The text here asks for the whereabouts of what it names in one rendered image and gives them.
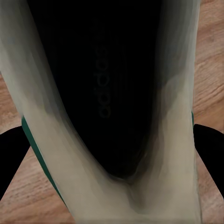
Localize gym shoe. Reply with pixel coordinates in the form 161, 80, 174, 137
0, 0, 203, 224

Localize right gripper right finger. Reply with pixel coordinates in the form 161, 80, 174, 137
193, 124, 224, 198

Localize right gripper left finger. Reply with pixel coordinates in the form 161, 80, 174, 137
0, 126, 30, 201

